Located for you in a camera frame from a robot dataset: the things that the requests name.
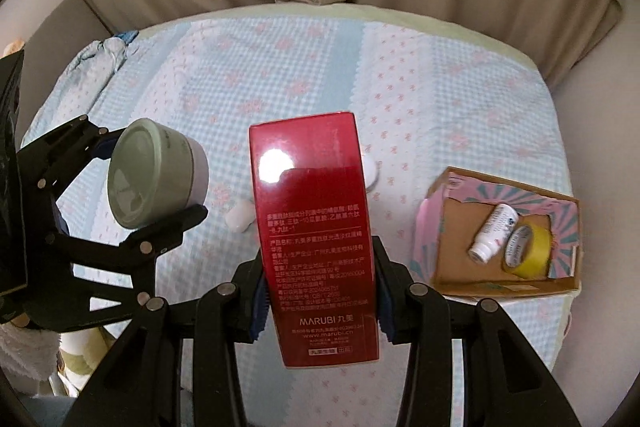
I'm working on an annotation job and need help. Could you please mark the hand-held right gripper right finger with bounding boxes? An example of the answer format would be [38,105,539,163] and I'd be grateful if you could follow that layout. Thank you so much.
[371,237,583,427]

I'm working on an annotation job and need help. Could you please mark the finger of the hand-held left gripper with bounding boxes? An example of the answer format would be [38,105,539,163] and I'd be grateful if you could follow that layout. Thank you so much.
[17,117,121,208]
[30,187,209,338]

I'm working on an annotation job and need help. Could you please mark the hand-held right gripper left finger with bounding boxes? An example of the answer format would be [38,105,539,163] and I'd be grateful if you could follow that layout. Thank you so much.
[72,247,274,427]

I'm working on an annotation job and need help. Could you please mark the green lidded cream jar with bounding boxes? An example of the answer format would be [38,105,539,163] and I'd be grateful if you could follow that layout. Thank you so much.
[107,118,210,228]

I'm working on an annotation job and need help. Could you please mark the red cosmetics box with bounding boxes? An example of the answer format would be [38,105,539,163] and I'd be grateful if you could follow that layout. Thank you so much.
[248,110,381,369]

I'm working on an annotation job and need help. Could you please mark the pink cardboard box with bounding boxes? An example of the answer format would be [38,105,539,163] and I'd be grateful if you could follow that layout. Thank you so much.
[411,166,584,303]

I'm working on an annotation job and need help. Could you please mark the small white capsule object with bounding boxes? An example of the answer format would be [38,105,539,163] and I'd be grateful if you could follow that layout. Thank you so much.
[224,200,254,233]

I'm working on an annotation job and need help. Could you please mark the light blue crumpled cloth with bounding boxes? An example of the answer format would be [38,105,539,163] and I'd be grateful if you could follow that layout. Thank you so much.
[65,31,141,108]

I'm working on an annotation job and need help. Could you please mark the grey padded headboard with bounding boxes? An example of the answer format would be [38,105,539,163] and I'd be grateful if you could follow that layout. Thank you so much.
[20,0,116,72]

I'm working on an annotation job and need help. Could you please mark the small white bottle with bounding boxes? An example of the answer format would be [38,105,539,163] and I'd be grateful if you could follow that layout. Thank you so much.
[467,203,518,264]

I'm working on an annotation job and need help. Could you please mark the white round object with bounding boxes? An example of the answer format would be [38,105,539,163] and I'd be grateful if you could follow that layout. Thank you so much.
[362,154,379,192]

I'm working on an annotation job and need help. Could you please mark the yellow tape roll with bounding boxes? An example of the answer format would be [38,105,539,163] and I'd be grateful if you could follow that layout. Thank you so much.
[501,220,555,280]

